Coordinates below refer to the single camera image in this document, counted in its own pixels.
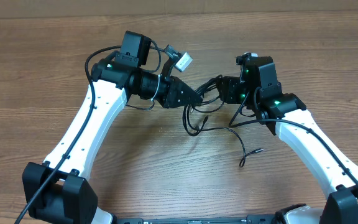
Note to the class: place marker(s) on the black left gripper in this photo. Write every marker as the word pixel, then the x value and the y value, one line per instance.
pixel 171 98

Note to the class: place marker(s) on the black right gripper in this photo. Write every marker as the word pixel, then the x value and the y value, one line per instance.
pixel 229 93

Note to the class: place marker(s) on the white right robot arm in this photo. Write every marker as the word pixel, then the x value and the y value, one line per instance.
pixel 286 116

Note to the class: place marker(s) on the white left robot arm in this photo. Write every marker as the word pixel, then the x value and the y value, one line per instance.
pixel 58 190

